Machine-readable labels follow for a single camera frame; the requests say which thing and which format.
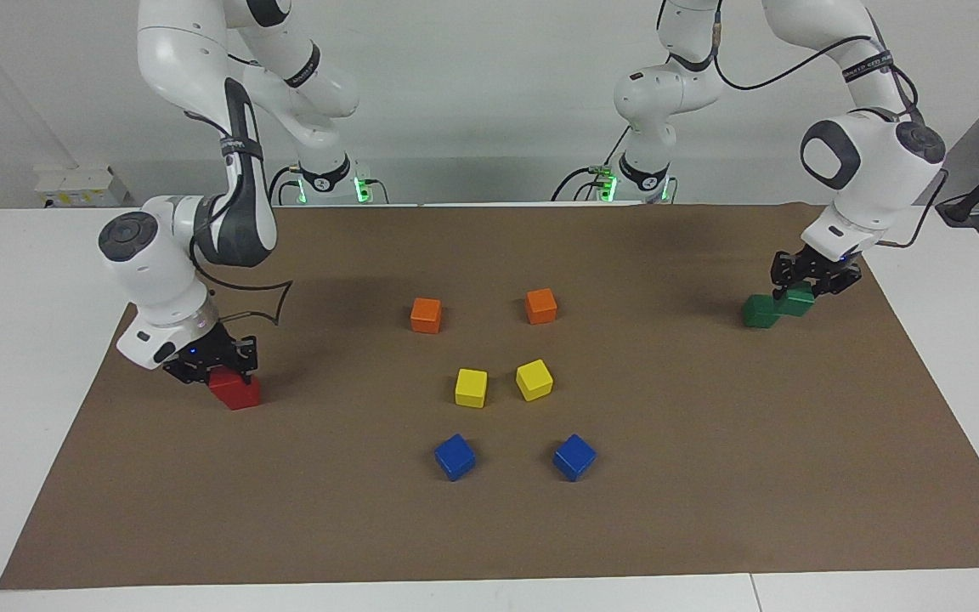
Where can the brown table mat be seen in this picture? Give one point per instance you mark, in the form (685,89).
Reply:
(489,510)

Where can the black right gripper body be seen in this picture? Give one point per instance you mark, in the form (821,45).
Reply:
(205,353)

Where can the yellow wooden cube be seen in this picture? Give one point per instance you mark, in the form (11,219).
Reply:
(471,388)
(534,380)

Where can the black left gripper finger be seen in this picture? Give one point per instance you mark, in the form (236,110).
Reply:
(845,282)
(780,276)

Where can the orange wooden cube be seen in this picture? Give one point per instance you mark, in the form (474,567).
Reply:
(426,315)
(540,307)

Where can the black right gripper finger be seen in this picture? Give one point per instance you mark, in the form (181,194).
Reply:
(188,376)
(245,361)

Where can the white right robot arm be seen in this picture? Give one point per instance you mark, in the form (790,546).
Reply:
(158,263)

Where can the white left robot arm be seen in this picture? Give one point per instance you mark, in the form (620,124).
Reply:
(872,170)

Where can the green wooden cube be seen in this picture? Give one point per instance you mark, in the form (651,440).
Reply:
(759,314)
(797,303)

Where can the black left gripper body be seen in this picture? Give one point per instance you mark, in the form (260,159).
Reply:
(817,265)

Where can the red wooden cube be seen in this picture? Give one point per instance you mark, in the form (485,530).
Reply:
(243,396)
(224,380)

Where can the blue wooden cube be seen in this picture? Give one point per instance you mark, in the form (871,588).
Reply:
(455,457)
(574,457)

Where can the white power strip box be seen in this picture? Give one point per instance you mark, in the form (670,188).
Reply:
(82,185)

